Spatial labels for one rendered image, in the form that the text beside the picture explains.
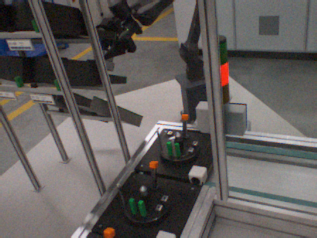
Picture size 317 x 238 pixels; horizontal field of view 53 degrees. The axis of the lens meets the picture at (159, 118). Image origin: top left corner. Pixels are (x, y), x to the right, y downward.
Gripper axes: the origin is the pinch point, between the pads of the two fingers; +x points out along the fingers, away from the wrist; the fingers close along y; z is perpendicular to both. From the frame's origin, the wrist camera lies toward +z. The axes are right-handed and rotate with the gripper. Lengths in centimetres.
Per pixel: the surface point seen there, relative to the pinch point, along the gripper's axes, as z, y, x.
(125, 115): -19.8, 6.9, 10.8
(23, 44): 22.7, 8.2, 25.3
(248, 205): -31, 57, 22
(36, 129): -127, -217, -16
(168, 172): -28.8, 30.1, 21.9
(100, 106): -8.0, 8.1, 17.4
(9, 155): -117, -202, 22
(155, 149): -30.3, 18.6, 14.5
